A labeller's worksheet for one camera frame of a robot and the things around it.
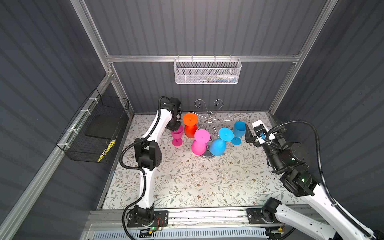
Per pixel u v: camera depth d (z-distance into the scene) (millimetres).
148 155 569
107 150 683
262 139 443
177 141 1020
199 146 749
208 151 805
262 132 455
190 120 725
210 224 733
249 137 543
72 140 618
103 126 720
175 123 817
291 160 413
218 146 738
